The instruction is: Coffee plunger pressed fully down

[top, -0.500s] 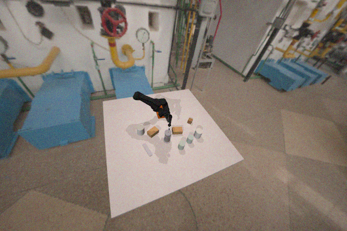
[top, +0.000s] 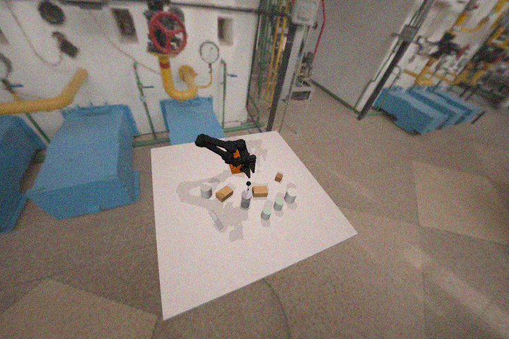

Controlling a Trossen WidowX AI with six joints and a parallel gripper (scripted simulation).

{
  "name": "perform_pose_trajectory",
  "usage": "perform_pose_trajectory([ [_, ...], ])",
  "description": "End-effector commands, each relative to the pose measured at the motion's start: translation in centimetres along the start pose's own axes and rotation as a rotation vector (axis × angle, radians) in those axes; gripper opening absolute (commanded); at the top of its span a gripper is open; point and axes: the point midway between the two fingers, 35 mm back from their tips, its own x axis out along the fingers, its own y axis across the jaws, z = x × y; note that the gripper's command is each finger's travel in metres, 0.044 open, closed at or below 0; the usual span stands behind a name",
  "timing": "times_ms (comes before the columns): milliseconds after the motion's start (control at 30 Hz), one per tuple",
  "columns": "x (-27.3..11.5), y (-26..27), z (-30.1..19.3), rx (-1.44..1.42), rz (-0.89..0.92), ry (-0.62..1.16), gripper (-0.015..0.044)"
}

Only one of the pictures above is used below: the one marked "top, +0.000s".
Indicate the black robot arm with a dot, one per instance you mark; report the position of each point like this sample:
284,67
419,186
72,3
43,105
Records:
230,146

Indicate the french press coffee maker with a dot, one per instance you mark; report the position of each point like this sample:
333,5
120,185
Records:
246,198

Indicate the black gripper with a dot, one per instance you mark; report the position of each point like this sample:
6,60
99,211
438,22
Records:
249,163

